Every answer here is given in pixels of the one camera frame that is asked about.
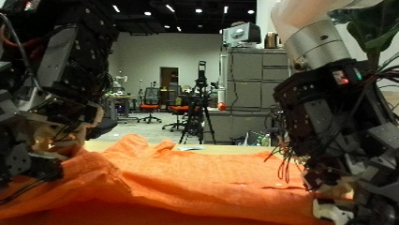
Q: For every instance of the orange button shirt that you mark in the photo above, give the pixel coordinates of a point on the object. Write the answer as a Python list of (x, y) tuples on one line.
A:
[(187, 181)]

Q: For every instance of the small white humanoid robot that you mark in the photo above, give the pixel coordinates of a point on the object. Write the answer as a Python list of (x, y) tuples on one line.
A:
[(120, 78)]

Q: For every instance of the wooden desk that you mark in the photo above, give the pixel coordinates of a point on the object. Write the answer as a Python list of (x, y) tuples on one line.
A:
[(120, 97)]

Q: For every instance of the green bottles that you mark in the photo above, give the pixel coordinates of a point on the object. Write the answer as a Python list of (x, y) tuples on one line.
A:
[(265, 140)]

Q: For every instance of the orange seat office chair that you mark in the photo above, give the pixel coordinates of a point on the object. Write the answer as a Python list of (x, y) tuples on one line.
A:
[(179, 108), (150, 107)]

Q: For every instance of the brown door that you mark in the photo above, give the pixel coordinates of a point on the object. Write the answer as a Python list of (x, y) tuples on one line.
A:
[(167, 76)]

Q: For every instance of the low grey cabinet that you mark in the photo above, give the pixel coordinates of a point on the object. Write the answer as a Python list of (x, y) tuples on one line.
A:
[(238, 125)]

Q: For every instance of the tall grey drawer cabinet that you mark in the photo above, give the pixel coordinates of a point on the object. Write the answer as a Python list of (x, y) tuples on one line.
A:
[(249, 78)]

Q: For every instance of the small orange ball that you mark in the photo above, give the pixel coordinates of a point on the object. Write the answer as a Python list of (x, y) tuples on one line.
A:
[(223, 106)]

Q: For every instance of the copper kettle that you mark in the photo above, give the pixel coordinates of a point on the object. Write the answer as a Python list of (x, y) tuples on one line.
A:
[(271, 40)]

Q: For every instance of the small blue white packet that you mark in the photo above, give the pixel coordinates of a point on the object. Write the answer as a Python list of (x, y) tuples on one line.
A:
[(191, 148)]

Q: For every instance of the grey box monitor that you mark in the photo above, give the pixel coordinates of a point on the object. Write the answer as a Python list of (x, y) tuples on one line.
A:
[(242, 33)]

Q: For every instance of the black camera tripod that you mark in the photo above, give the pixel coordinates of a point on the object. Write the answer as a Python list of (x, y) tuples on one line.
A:
[(200, 106)]

